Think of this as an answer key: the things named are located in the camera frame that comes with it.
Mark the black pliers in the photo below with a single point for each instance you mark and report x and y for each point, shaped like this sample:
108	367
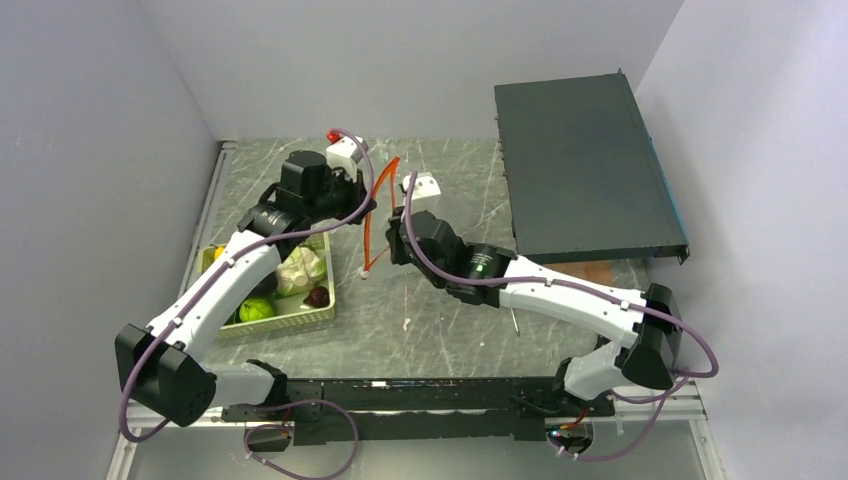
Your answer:
605	354

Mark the wooden board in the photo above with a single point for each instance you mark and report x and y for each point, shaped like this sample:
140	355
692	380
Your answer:
625	273

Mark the green plastic basket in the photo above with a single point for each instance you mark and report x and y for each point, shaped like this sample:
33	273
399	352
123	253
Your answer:
291	314

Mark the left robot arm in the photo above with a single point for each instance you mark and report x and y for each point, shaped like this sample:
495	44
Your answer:
161	365

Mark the aluminium frame rail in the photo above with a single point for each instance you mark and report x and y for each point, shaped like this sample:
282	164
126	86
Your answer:
124	451

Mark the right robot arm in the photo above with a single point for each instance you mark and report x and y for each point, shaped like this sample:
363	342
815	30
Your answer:
641	347

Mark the dark green metal case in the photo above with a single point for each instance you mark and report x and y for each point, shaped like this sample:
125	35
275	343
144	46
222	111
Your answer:
584	180

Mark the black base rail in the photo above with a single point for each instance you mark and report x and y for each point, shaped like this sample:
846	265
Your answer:
329	410

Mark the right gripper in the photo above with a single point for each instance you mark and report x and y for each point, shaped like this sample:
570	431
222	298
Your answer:
396	253

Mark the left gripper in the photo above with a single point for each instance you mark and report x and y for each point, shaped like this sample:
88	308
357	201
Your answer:
356	188

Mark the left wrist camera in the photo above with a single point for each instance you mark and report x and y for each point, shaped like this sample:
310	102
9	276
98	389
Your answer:
342	154

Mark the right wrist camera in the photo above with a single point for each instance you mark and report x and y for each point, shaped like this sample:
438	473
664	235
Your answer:
423	195

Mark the clear zip top bag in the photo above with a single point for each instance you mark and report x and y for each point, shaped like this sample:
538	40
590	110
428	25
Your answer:
375	246

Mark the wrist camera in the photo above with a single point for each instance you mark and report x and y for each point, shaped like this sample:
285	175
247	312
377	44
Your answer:
423	195
342	154

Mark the dark red toy fruit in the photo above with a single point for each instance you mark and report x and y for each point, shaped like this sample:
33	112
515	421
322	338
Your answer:
318	297

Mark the green handled screwdriver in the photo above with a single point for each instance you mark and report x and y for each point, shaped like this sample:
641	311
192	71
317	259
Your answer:
515	322

